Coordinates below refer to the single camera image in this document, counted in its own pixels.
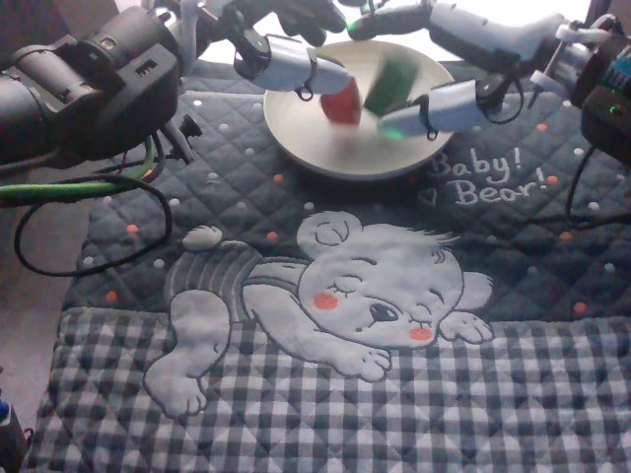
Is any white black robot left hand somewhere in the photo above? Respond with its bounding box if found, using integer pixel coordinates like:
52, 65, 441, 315
179, 0, 356, 101

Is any green block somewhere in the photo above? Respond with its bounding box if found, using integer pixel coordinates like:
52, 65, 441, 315
363, 55, 421, 118

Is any green cable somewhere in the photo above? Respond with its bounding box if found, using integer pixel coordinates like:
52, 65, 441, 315
0, 132, 170, 208

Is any grey quilt with bear print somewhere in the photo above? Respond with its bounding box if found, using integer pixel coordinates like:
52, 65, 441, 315
24, 58, 631, 473

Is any round white plate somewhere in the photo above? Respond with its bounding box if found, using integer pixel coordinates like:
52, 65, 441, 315
263, 39, 457, 181

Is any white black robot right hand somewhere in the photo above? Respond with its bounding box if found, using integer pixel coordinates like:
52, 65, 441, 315
347, 0, 568, 142

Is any red block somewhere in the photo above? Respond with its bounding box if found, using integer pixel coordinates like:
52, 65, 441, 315
319, 78, 365, 127

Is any dark device with blue part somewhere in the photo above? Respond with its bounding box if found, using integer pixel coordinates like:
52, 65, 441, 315
0, 388, 34, 473

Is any black looped cable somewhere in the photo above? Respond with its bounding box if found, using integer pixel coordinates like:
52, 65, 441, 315
13, 172, 175, 278

